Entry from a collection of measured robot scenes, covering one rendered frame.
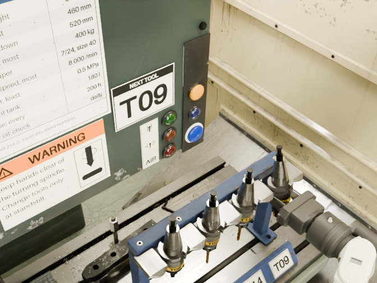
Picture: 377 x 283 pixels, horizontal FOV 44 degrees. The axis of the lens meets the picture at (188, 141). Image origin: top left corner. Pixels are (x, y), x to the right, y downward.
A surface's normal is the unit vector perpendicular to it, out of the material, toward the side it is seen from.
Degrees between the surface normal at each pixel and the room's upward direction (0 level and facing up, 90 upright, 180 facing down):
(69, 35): 90
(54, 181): 90
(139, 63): 90
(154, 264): 0
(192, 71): 90
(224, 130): 24
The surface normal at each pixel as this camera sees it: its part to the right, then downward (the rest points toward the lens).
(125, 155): 0.63, 0.54
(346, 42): -0.78, 0.41
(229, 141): -0.29, -0.50
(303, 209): 0.03, -0.74
